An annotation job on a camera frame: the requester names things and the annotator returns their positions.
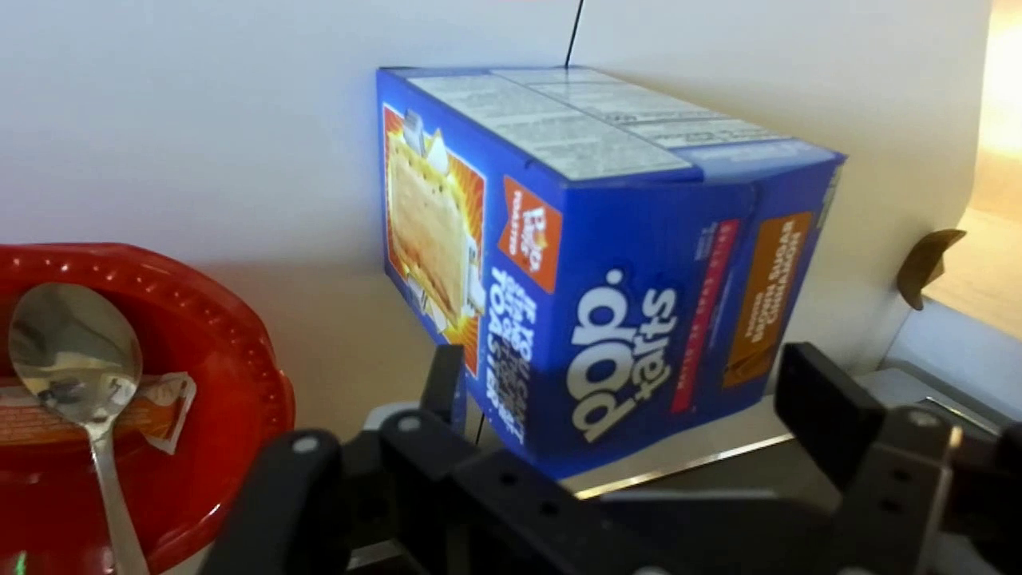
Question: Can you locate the brown curved wooden piece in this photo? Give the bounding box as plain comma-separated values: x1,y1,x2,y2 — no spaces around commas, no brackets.
894,226,966,315

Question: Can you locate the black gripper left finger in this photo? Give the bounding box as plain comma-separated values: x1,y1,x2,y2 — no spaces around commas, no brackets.
193,343,682,575

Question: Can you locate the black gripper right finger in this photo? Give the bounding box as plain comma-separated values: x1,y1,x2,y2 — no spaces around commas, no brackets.
773,340,1022,575

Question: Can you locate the silver metal spoon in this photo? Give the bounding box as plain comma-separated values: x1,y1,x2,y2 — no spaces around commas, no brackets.
7,280,153,575

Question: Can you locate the red plastic bowl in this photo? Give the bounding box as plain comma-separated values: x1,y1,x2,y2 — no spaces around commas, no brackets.
0,243,300,575

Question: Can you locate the blue Pop-Tarts box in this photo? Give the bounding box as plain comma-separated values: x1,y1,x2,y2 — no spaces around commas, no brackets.
374,64,848,487

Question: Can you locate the brown snack wrapper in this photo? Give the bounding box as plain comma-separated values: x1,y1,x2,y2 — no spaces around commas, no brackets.
0,368,202,460

